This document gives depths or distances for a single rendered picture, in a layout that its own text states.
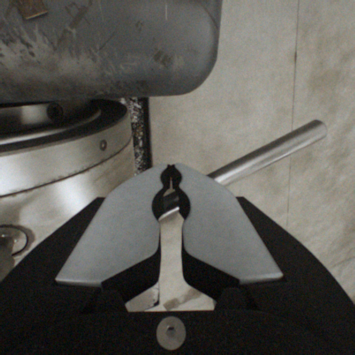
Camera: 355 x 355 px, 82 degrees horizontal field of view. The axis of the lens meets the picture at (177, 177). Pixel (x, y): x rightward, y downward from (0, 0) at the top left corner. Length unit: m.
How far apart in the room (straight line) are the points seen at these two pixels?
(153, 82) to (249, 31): 1.61
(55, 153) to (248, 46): 1.65
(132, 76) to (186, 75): 0.04
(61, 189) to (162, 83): 0.13
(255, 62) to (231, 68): 0.20
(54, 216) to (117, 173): 0.08
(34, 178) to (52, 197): 0.02
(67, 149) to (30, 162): 0.03
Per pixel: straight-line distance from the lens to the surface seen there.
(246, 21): 1.76
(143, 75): 0.18
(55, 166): 0.21
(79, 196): 0.23
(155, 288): 0.94
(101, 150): 0.23
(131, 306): 0.90
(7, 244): 0.23
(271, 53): 1.91
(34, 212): 0.23
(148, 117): 0.86
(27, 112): 0.25
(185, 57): 0.18
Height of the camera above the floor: 1.41
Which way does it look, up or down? 54 degrees down
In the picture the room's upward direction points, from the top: 143 degrees clockwise
